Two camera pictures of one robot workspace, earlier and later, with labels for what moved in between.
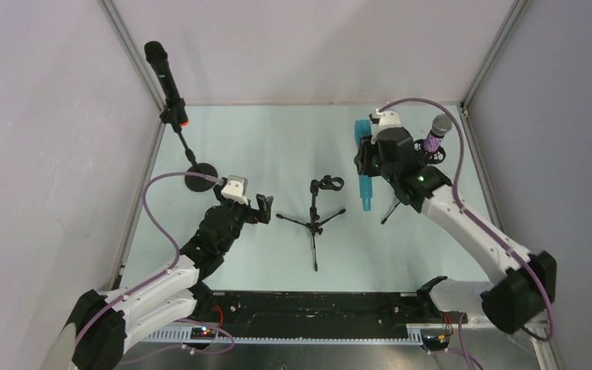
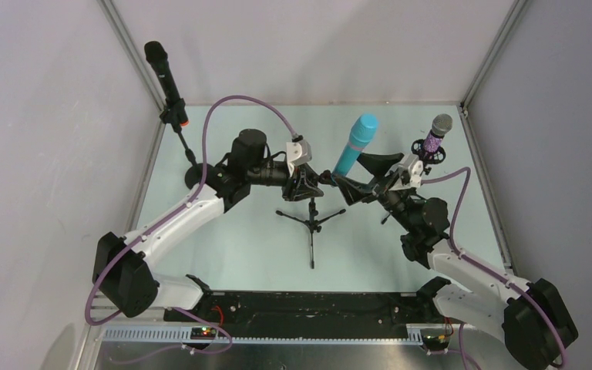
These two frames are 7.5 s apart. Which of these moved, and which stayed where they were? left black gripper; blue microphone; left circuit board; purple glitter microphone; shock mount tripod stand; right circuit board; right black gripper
Moved: left black gripper; blue microphone; right black gripper
Stayed: right circuit board; purple glitter microphone; left circuit board; shock mount tripod stand
